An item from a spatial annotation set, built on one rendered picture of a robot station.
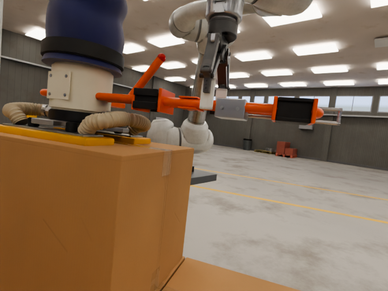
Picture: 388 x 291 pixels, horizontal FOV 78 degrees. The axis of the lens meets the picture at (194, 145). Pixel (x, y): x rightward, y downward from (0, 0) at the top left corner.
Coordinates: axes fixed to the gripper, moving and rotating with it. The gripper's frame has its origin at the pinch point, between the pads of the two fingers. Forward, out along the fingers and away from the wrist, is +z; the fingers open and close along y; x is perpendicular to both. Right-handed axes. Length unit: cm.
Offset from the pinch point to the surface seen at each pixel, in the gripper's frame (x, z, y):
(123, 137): -28.4, 11.5, -3.1
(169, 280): -9, 53, -6
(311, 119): 22.1, 2.0, 5.5
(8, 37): -1006, -260, -566
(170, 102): -9.9, 0.5, 4.4
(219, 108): 2.7, 1.1, 4.4
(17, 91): -994, -62, -599
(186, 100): -5.7, -0.4, 4.3
